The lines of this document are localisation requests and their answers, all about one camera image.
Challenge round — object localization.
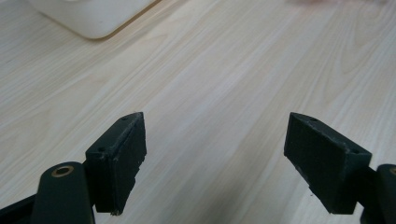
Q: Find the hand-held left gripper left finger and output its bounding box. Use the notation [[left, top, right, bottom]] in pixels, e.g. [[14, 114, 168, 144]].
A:
[[84, 111, 148, 217]]

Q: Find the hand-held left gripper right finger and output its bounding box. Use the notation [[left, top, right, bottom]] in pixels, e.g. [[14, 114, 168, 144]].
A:
[[283, 112, 373, 216]]

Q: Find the white tray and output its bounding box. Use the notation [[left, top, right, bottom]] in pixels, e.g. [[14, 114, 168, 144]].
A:
[[27, 0, 163, 40]]

